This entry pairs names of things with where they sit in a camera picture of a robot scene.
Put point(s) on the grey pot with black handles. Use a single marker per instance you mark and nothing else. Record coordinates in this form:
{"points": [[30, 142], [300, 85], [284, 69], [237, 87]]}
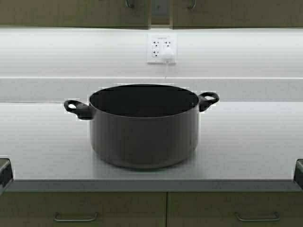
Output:
{"points": [[143, 126]]}

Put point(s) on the upper left cabinet door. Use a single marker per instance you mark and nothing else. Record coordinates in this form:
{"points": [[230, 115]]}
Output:
{"points": [[117, 14]]}

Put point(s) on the cabinet door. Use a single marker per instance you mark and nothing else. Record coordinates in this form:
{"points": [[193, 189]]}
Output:
{"points": [[197, 14], [117, 14]]}

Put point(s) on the upper right cabinet door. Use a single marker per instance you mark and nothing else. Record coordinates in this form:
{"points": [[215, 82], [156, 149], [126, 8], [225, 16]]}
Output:
{"points": [[197, 14]]}

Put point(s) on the white plug adapter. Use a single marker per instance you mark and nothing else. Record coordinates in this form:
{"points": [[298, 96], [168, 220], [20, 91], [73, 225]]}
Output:
{"points": [[167, 56]]}

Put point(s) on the right beige drawer front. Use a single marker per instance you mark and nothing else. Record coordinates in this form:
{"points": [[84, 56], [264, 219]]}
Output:
{"points": [[216, 209]]}

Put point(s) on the beige drawer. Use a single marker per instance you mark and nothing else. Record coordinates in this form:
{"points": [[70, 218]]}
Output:
{"points": [[216, 209], [116, 209]]}

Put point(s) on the left beige drawer front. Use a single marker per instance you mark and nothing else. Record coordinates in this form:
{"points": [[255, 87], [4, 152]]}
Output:
{"points": [[116, 209]]}

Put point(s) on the white wall outlet plate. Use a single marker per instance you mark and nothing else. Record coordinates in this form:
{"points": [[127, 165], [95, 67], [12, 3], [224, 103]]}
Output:
{"points": [[156, 43]]}

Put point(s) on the left drawer metal handle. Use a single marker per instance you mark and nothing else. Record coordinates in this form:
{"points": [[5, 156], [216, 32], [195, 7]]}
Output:
{"points": [[59, 218]]}

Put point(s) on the drawer metal handle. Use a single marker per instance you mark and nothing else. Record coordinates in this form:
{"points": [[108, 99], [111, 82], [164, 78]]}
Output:
{"points": [[59, 218], [273, 217]]}

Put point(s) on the right drawer metal handle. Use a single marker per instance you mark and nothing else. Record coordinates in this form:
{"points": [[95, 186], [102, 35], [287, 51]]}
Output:
{"points": [[273, 217]]}

